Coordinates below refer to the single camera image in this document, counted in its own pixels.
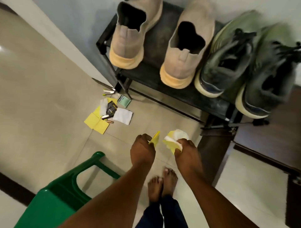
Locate person's left hand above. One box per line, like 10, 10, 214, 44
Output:
130, 133, 156, 167

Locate person's right hand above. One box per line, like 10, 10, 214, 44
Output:
174, 138, 204, 179

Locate white paper square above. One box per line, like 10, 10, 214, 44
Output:
113, 107, 133, 125

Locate small dark packet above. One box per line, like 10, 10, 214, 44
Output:
106, 101, 118, 116

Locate pale teal packet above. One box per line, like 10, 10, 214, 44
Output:
117, 95, 132, 108

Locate beige suede shoe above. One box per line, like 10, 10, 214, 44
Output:
160, 0, 216, 90
109, 0, 163, 70

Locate green sneaker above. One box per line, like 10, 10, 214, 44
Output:
235, 23, 301, 120
194, 10, 261, 98

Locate person's left forearm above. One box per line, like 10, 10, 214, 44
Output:
59, 163, 153, 228

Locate person's right forearm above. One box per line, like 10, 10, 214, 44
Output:
186, 173, 259, 228

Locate person's right foot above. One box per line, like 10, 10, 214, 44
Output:
161, 167, 178, 198

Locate person's foot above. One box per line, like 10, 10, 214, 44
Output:
161, 167, 178, 198
147, 176, 164, 203

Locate person's left foot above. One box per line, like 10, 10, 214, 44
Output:
147, 176, 164, 203

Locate dark brown low bench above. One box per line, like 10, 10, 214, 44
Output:
233, 85, 301, 174

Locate dark blue trousers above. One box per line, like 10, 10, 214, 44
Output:
135, 195, 188, 228

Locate black metal shoe rack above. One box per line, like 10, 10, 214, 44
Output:
96, 0, 271, 137

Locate dark skirting strip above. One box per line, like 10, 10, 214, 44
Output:
92, 78, 114, 91
0, 2, 18, 16
0, 173, 36, 207

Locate green plastic stool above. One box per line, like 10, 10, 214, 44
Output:
14, 151, 121, 228

